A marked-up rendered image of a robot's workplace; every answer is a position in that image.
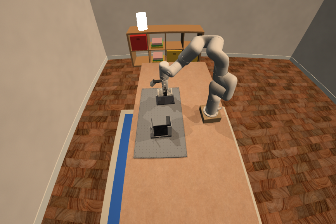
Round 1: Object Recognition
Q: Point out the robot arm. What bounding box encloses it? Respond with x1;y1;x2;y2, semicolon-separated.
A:
150;35;237;117

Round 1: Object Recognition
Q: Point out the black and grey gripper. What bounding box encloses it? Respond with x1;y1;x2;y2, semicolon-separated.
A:
161;79;168;96

